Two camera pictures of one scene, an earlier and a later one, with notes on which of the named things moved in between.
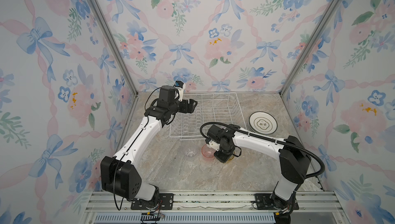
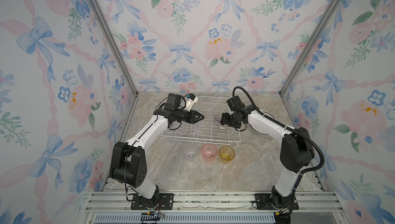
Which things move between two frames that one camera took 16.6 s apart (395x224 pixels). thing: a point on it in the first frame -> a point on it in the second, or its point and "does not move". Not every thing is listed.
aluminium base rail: [324, 207] does not move
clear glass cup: [191, 152] does not move
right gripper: [221, 159] -> [223, 121]
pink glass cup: [208, 153] does not move
